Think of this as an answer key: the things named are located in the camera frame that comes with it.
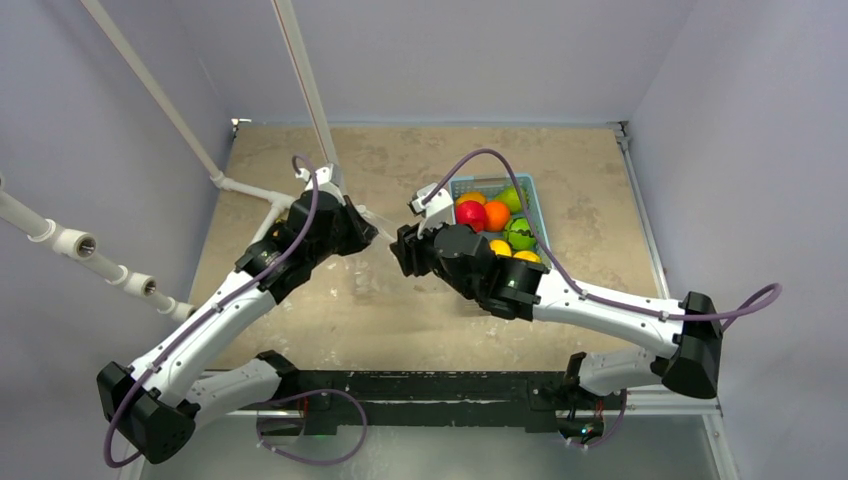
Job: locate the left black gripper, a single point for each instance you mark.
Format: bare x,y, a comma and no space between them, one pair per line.
362,232

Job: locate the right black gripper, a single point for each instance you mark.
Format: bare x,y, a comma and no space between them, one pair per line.
405,249

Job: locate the clear dotted zip bag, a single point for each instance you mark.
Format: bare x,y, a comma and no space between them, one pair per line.
382,227

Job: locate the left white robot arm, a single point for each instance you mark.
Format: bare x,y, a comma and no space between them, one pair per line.
154,405

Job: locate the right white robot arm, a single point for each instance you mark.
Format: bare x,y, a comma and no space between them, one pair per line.
672,344

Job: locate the white vertical pole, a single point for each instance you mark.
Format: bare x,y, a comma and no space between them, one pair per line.
296,47

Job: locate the smooth red apple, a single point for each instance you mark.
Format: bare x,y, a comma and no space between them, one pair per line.
472,214

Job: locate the yellow mango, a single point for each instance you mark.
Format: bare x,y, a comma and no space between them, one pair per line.
473,196

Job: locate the yellow lemon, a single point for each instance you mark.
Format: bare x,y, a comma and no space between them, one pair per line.
501,247

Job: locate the orange fruit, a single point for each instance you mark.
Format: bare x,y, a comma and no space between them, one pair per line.
497,215

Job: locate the green striped melon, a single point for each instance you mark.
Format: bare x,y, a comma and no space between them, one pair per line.
518,234

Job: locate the green pear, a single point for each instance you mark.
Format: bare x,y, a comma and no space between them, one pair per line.
512,198

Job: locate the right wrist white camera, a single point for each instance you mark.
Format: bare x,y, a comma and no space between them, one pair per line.
434,205

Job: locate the wrist white camera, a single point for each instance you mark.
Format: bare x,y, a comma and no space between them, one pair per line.
327,179
434,205

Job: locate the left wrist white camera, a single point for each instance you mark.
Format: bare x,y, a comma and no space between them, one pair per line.
327,179

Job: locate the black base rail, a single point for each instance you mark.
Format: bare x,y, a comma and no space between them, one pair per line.
535,401

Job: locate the white pvc pipe frame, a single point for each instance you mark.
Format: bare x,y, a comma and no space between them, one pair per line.
83,248

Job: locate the aluminium frame rail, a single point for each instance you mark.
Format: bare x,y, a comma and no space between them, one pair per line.
658,400

